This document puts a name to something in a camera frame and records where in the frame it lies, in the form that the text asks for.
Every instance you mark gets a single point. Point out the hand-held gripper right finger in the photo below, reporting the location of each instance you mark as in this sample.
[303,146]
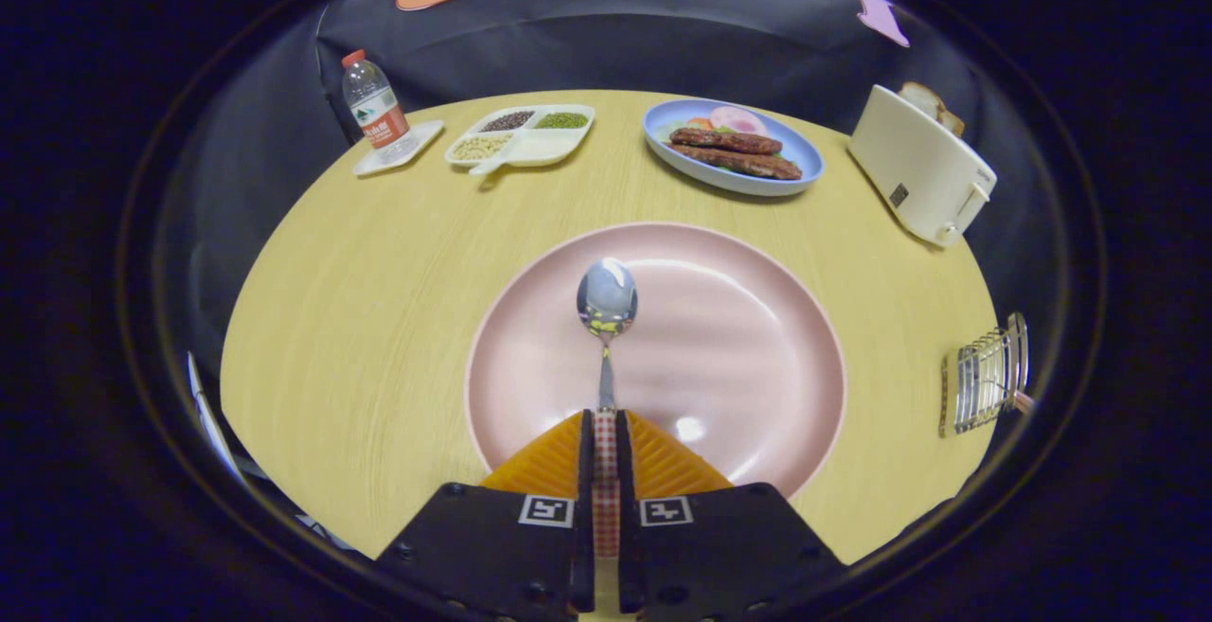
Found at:
[625,508]

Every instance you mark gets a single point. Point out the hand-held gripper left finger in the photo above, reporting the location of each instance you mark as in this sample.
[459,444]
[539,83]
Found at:
[586,508]

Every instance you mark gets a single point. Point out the pink plate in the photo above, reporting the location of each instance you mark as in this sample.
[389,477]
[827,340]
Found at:
[739,357]

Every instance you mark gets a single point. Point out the blue plate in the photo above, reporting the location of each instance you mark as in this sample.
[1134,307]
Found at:
[729,182]

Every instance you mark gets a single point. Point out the brown sausage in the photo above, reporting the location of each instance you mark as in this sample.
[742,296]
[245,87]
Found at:
[724,140]
[748,165]

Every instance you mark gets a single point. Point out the white divided bean dish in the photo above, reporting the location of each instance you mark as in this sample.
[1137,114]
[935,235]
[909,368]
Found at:
[525,147]

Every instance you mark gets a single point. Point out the green lettuce leaf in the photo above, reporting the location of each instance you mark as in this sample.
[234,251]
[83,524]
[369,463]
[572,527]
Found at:
[670,130]

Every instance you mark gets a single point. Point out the metal cutlery basket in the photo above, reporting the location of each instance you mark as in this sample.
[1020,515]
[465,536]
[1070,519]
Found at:
[985,376]

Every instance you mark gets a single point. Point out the white panel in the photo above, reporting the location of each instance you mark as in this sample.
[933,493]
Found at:
[210,418]

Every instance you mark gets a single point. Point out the orange carrot slice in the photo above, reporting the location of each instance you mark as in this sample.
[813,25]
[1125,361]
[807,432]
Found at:
[700,123]

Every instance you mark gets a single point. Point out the small white square tray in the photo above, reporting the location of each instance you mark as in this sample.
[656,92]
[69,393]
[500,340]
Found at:
[421,139]

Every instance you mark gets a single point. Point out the pink ham slice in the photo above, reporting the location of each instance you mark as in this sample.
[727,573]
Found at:
[739,118]

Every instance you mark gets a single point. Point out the white toaster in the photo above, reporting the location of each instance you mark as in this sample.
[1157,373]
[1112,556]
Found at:
[914,163]

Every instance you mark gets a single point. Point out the plastic water bottle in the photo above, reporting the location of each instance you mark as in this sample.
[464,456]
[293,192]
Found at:
[376,106]

